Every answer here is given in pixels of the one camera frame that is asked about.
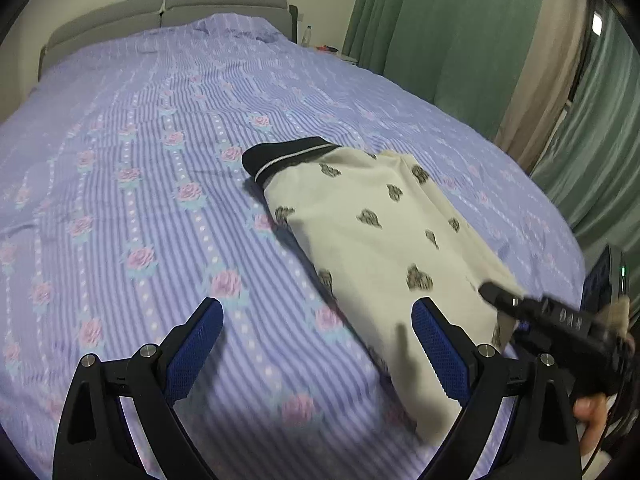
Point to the grey upholstered headboard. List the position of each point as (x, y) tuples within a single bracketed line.
[(150, 17)]

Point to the cream printed shirt black collar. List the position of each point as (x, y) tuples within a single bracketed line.
[(380, 240)]

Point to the clear plastic bottle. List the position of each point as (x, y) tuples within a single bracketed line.
[(307, 35)]

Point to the person's right hand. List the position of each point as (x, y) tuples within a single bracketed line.
[(592, 417)]

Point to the beige curtain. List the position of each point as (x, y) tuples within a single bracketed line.
[(545, 70)]

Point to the narrow green curtain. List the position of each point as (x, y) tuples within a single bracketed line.
[(595, 160)]

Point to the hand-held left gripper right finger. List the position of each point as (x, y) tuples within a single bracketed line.
[(440, 352)]

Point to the purple striped floral bedspread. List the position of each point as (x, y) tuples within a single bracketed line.
[(150, 170)]

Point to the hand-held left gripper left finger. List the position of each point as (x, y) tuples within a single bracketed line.
[(197, 345)]

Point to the wide green curtain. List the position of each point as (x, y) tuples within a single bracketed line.
[(440, 35)]

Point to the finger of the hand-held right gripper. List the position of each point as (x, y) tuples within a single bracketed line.
[(540, 312)]

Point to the white nightstand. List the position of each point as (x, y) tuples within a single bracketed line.
[(342, 55)]

